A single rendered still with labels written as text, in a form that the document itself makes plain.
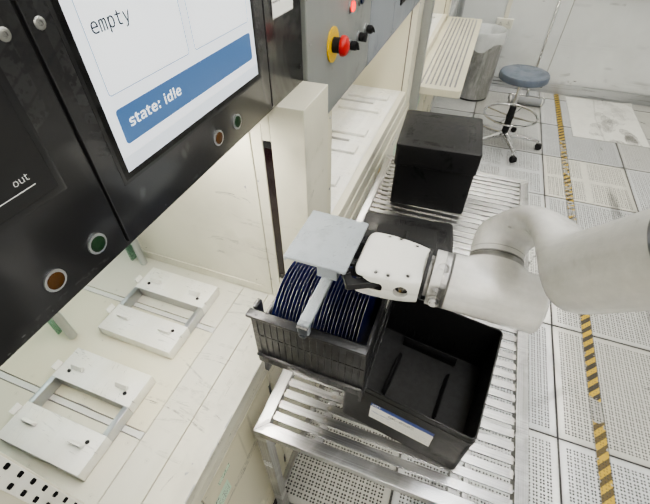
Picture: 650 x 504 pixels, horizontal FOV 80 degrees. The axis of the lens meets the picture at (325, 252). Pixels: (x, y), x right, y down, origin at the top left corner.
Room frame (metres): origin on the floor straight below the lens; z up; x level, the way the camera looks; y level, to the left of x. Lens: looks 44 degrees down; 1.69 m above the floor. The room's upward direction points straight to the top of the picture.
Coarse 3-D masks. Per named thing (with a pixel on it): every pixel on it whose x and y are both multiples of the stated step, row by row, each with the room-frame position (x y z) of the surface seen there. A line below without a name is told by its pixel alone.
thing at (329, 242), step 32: (320, 224) 0.49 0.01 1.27; (352, 224) 0.49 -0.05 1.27; (288, 256) 0.41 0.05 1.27; (320, 256) 0.41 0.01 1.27; (352, 256) 0.41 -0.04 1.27; (320, 288) 0.41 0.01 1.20; (256, 320) 0.38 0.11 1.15; (288, 320) 0.37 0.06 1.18; (384, 320) 0.44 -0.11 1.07; (288, 352) 0.36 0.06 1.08; (320, 352) 0.34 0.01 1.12; (352, 352) 0.31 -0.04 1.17; (352, 384) 0.32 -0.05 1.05
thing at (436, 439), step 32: (416, 320) 0.60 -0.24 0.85; (448, 320) 0.56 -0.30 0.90; (384, 352) 0.55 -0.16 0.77; (416, 352) 0.55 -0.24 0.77; (448, 352) 0.55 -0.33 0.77; (480, 352) 0.52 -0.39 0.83; (384, 384) 0.46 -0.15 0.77; (416, 384) 0.46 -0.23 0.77; (448, 384) 0.46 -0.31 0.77; (480, 384) 0.44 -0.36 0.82; (352, 416) 0.38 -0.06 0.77; (384, 416) 0.35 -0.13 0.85; (416, 416) 0.32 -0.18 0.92; (448, 416) 0.38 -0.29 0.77; (480, 416) 0.32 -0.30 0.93; (416, 448) 0.31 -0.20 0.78; (448, 448) 0.28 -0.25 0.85
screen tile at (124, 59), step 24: (72, 0) 0.35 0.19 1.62; (96, 0) 0.37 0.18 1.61; (120, 0) 0.39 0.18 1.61; (168, 0) 0.45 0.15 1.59; (144, 24) 0.41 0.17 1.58; (168, 24) 0.44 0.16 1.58; (96, 48) 0.35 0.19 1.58; (120, 48) 0.37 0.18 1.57; (144, 48) 0.40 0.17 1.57; (168, 48) 0.43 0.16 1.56; (120, 72) 0.36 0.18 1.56; (144, 72) 0.39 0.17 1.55
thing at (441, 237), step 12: (372, 216) 1.01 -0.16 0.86; (384, 216) 1.01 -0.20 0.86; (396, 216) 1.01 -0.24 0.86; (372, 228) 0.95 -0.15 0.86; (384, 228) 0.95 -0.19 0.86; (396, 228) 0.95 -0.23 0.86; (408, 228) 0.95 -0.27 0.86; (420, 228) 0.95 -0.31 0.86; (432, 228) 0.95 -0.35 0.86; (444, 228) 0.95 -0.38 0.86; (420, 240) 0.89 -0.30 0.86; (432, 240) 0.89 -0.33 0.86; (444, 240) 0.89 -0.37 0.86
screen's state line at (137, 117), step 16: (224, 48) 0.52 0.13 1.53; (240, 48) 0.56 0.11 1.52; (208, 64) 0.49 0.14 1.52; (224, 64) 0.52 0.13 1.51; (240, 64) 0.55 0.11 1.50; (176, 80) 0.43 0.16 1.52; (192, 80) 0.45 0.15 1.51; (208, 80) 0.48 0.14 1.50; (144, 96) 0.38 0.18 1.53; (160, 96) 0.40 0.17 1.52; (176, 96) 0.42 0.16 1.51; (192, 96) 0.45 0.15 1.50; (128, 112) 0.36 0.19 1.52; (144, 112) 0.38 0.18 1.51; (160, 112) 0.40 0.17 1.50; (128, 128) 0.35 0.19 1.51; (144, 128) 0.37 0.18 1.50
